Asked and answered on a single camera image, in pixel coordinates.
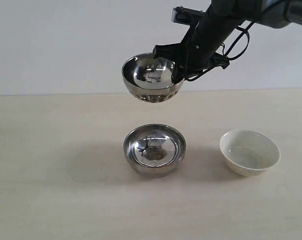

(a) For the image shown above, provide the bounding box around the smooth steel bowl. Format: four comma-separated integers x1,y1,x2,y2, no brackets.
123,123,186,178

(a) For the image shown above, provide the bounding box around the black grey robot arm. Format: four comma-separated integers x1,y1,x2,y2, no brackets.
153,0,302,83

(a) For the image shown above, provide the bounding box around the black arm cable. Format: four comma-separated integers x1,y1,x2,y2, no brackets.
184,0,291,82

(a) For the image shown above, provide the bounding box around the dimpled steel bowl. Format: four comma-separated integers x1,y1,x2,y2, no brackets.
121,52,184,103

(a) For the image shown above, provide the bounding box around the white ceramic bowl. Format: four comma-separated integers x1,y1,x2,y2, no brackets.
219,129,281,177

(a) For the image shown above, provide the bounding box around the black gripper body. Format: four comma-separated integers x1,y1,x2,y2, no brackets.
185,5,242,75

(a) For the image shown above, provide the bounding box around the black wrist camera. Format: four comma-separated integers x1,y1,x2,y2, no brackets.
171,6,205,26

